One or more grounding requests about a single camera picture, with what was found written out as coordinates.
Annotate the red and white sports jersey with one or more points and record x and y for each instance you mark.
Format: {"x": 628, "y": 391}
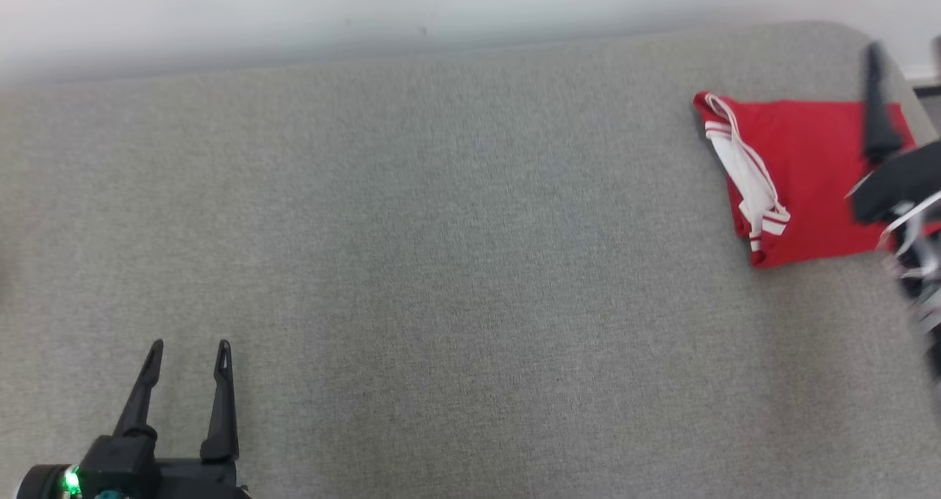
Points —
{"x": 809, "y": 176}

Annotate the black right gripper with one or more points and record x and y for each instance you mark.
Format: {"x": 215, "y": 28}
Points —
{"x": 900, "y": 183}

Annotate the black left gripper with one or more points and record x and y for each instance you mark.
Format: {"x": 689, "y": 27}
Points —
{"x": 125, "y": 473}

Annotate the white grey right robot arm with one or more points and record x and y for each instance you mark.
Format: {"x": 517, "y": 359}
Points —
{"x": 922, "y": 286}

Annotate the grey fabric sofa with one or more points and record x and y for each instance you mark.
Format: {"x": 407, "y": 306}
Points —
{"x": 456, "y": 264}

